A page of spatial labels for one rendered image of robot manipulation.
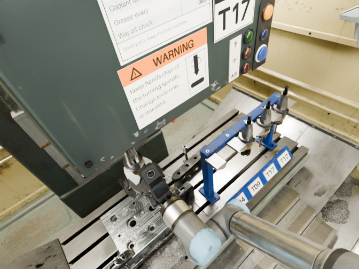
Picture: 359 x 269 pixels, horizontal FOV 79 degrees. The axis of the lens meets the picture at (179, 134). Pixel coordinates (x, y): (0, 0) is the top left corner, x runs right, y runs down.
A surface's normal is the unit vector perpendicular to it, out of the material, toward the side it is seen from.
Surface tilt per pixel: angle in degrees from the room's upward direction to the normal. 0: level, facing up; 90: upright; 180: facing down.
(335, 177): 24
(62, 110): 90
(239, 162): 0
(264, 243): 58
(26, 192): 90
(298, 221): 8
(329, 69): 90
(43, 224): 0
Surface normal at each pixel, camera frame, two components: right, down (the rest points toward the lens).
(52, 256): 0.18, -0.84
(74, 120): 0.63, 0.50
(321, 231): -0.03, -0.75
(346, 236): -0.32, -0.80
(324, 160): -0.43, -0.40
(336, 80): -0.76, 0.54
